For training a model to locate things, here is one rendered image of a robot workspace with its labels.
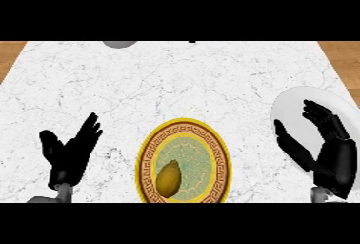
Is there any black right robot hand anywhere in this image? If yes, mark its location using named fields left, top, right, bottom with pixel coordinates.
left=274, top=99, right=359, bottom=201

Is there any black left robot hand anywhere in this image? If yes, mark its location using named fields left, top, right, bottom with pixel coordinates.
left=39, top=112, right=105, bottom=192

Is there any white plate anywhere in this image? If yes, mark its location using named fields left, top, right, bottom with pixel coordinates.
left=271, top=86, right=360, bottom=179

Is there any yellow-brown lemon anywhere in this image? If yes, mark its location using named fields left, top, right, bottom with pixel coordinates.
left=156, top=159, right=184, bottom=199

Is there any yellow patterned plate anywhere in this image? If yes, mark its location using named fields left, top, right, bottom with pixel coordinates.
left=135, top=117, right=234, bottom=204

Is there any grey round object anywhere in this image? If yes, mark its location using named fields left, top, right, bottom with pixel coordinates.
left=102, top=41, right=139, bottom=50

